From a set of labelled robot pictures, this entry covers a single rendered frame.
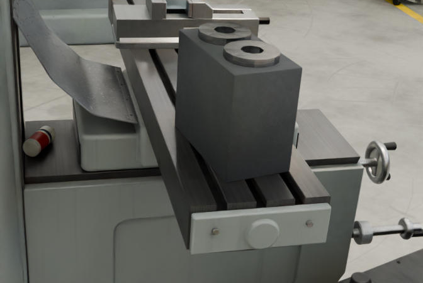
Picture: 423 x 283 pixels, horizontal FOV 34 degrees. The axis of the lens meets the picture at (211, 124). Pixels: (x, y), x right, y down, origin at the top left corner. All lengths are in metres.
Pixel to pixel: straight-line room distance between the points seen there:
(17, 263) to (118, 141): 0.35
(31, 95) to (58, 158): 2.23
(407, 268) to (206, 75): 0.75
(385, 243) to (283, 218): 1.72
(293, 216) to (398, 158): 2.37
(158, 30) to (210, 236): 0.72
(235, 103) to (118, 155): 0.52
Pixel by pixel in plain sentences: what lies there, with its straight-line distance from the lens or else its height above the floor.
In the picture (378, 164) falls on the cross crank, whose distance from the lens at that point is 1.88.
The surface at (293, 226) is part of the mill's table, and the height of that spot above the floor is 0.93.
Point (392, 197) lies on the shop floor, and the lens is 3.10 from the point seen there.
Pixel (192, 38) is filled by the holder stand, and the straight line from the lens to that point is 1.17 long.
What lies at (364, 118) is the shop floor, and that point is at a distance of 3.79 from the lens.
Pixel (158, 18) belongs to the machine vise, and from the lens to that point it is 1.65.
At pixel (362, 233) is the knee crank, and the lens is 1.78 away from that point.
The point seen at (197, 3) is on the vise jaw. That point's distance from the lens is 1.66.
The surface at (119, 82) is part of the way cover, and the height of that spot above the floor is 0.90.
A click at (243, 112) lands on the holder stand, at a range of 1.06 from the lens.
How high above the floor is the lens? 1.53
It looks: 26 degrees down
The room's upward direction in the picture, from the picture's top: 4 degrees clockwise
